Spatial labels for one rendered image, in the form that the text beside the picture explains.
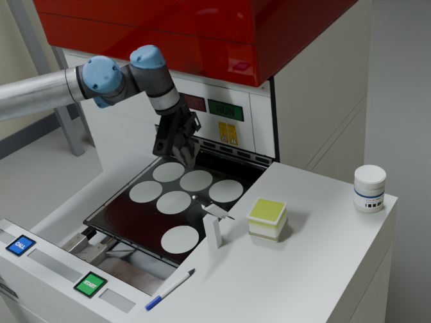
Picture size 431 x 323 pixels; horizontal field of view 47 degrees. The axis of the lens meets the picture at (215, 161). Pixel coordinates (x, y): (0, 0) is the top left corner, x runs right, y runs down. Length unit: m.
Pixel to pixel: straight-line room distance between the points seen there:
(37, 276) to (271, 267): 0.55
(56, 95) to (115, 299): 0.46
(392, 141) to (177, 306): 2.30
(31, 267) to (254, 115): 0.68
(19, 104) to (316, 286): 0.73
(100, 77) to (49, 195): 2.17
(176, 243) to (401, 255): 1.41
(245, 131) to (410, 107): 2.23
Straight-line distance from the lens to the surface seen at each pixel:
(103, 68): 1.08
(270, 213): 1.15
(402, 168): 2.98
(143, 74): 1.21
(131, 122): 1.74
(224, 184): 1.46
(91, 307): 1.16
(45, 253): 1.33
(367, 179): 1.20
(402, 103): 3.56
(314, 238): 1.19
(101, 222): 1.44
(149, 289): 1.26
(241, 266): 1.14
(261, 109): 1.34
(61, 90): 1.11
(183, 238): 1.32
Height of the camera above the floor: 1.82
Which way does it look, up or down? 36 degrees down
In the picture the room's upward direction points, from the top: 10 degrees counter-clockwise
